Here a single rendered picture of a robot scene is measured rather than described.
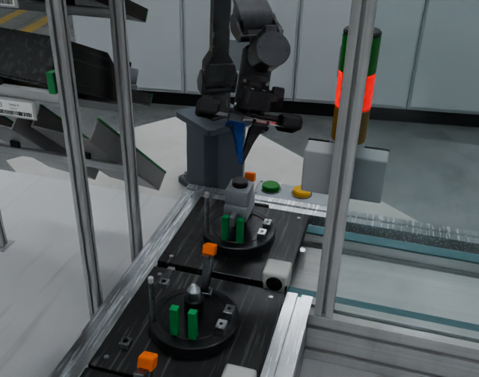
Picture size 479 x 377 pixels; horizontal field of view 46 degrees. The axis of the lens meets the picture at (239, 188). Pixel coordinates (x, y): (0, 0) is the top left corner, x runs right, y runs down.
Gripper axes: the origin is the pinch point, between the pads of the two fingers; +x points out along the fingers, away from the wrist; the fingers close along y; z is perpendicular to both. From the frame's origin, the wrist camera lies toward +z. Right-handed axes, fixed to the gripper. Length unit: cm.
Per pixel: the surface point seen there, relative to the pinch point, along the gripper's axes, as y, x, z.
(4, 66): -39.4, -4.6, 8.7
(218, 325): -1.6, 28.8, 15.7
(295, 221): 14.6, 12.2, -13.1
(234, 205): 0.6, 10.8, -3.6
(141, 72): -41, -74, -319
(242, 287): 3.2, 24.5, 3.3
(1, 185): -53, 15, -54
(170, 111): -16, -50, -319
